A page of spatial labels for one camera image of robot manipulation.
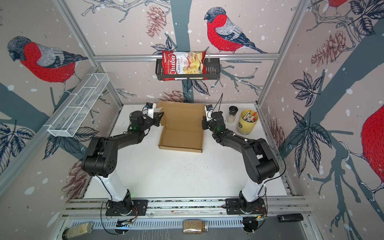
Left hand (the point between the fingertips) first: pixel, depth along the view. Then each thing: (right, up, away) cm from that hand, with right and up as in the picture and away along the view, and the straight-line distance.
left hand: (162, 112), depth 92 cm
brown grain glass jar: (+20, -51, -27) cm, 61 cm away
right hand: (+24, -4, +1) cm, 25 cm away
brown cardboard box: (+11, -10, +12) cm, 19 cm away
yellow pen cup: (+54, -6, +2) cm, 54 cm away
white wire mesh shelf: (-42, -4, -20) cm, 46 cm away
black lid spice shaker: (+47, +2, +10) cm, 48 cm away
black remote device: (+66, -50, -22) cm, 86 cm away
